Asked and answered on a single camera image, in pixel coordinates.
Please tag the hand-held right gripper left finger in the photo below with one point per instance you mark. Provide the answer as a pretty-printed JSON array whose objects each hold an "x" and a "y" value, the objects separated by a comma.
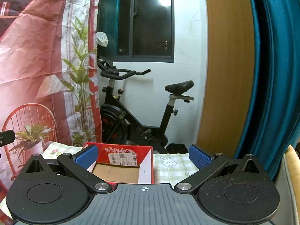
[{"x": 87, "y": 155}]

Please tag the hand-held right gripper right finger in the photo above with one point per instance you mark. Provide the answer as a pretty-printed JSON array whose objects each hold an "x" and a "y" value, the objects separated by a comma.
[{"x": 199, "y": 155}]

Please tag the red cardboard box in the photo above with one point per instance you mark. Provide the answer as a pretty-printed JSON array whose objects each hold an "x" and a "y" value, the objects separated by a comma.
[{"x": 121, "y": 151}]

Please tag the black bundle on floor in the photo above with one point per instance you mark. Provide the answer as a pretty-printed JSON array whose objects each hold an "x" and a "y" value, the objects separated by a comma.
[{"x": 177, "y": 148}]

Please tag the green checked bunny bedsheet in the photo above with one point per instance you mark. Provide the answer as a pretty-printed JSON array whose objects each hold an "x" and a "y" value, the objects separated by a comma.
[{"x": 173, "y": 168}]

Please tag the black exercise bike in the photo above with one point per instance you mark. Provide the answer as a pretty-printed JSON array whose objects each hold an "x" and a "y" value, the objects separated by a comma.
[{"x": 117, "y": 121}]

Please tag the wooden door panel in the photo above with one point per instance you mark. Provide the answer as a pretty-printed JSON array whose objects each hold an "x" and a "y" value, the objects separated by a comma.
[{"x": 225, "y": 75}]

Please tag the printed red backdrop cloth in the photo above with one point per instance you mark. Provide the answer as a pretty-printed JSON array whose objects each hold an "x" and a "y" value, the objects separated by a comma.
[{"x": 35, "y": 51}]

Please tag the pale yellow cushion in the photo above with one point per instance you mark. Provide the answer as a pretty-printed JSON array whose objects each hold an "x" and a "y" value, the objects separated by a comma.
[{"x": 294, "y": 164}]

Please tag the teal curtain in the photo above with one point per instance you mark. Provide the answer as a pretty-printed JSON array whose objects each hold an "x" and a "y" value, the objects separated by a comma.
[{"x": 276, "y": 75}]

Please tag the white plastic bag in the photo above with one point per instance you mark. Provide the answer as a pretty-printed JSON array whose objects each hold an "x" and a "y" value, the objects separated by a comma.
[{"x": 102, "y": 38}]

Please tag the dark framed window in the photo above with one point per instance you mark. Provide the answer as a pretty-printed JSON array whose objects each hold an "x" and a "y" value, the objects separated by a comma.
[{"x": 150, "y": 28}]

